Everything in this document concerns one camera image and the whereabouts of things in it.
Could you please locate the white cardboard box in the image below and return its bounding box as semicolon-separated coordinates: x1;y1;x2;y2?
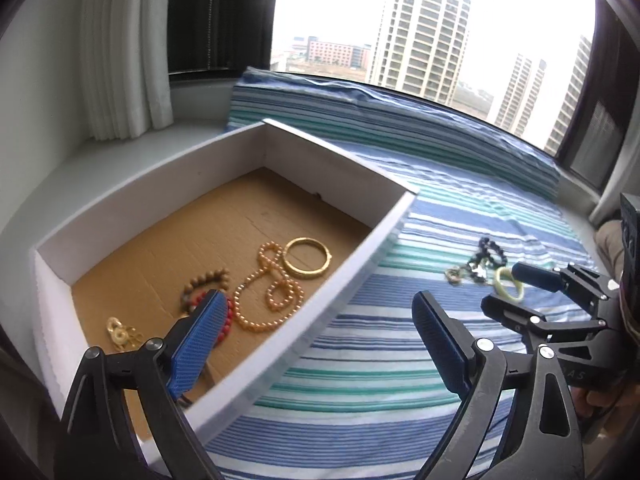
30;119;418;442

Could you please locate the amber bead necklace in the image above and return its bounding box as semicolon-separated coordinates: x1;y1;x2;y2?
232;240;306;334

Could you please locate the pale green jade bangle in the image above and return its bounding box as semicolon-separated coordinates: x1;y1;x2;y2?
492;266;525;304

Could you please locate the brown wooden bead bracelet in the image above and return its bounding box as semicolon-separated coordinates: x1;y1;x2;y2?
178;266;231;316

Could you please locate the person's right hand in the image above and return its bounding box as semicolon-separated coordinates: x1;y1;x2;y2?
570;388;623;419

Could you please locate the red bead bracelet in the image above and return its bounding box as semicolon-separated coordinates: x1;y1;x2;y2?
192;286;237;346

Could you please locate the white left curtain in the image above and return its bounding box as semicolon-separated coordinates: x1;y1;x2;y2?
79;0;174;141

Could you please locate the blue striped bed sheet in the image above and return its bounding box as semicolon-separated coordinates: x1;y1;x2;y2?
206;68;592;479

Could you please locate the beige folded blanket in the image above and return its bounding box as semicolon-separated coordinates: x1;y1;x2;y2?
594;220;624;281

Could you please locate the white right curtain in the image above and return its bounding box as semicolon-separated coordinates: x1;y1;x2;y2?
589;99;639;226

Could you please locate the gold bangle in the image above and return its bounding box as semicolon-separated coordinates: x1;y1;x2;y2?
282;236;332;280

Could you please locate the black bead bracelet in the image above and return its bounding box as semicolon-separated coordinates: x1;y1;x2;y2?
476;236;509;270

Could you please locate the white curtain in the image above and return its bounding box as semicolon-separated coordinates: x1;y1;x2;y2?
589;99;639;226
79;0;174;141

